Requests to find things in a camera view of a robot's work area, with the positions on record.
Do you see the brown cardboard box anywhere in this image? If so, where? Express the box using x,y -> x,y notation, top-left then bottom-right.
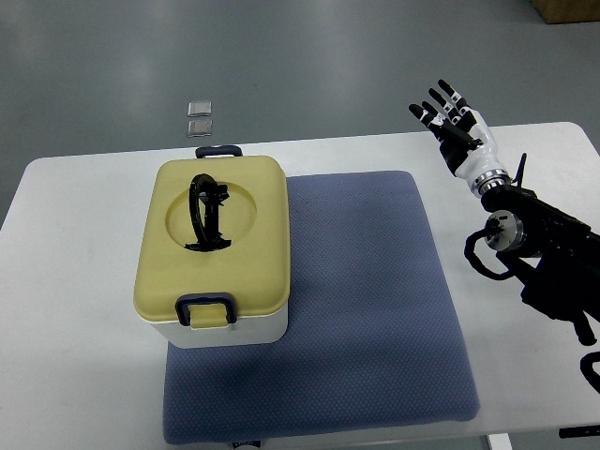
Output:
532,0 -> 599,24

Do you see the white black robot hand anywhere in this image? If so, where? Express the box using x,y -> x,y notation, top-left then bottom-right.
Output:
409,80 -> 511,198

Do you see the white storage box base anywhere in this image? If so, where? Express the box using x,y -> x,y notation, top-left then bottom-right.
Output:
151,304 -> 288,349

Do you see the yellow storage box lid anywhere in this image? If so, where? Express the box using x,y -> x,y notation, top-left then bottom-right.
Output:
133,156 -> 291,328

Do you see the metal floor plate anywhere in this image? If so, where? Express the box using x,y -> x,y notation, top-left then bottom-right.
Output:
187,100 -> 212,117
187,119 -> 213,138

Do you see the upper metal floor plate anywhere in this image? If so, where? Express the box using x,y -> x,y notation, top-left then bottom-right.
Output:
187,100 -> 212,117

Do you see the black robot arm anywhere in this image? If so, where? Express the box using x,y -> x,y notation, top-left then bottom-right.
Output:
464,155 -> 599,347

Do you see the blue padded mat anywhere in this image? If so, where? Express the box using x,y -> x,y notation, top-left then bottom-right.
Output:
163,171 -> 479,444

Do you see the black table bracket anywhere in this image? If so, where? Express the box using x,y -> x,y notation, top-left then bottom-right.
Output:
559,425 -> 600,439

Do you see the lower metal floor plate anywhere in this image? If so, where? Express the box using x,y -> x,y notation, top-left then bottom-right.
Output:
187,119 -> 213,138

